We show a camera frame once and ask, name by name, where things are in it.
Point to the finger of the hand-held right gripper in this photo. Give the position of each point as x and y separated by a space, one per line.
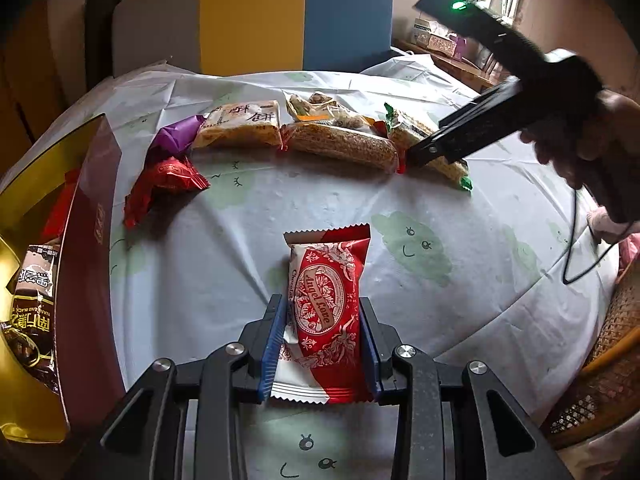
475 137
490 102

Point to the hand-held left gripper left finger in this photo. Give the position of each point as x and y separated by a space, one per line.
272 345

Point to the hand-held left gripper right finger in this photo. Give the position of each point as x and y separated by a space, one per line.
370 350

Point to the red and white snack packet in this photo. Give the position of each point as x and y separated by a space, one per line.
325 300

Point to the green-ended cracker packet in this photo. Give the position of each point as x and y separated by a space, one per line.
407 130

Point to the clear mixed nuts packet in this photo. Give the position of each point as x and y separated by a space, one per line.
320 110

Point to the dark red snack packet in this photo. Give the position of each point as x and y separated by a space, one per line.
160 185

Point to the gold-lined tin box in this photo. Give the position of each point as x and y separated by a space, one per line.
90 260

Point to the purple snack packet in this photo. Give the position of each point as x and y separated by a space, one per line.
175 135

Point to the black snack packet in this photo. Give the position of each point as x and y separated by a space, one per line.
35 300

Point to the bright red snack packet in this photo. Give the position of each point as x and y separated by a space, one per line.
57 210

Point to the person's right hand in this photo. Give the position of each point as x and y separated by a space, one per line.
620 125

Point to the wooden side table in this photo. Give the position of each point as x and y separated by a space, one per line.
465 72

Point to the small purple box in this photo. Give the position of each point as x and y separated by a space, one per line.
463 47

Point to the items on window sill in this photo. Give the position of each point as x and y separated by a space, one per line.
432 35

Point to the red-ended sesame bar packet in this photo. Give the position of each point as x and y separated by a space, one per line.
340 147

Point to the pink cloth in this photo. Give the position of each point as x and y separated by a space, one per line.
612 225

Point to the white-label rice cracker packet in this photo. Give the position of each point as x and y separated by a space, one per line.
235 127

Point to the wicker chair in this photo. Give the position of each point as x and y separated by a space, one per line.
610 350

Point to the grey yellow blue chair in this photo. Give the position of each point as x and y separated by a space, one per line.
250 20

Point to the wooden cabinet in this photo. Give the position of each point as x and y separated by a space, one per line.
35 85

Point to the black roll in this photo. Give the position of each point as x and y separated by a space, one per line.
100 35

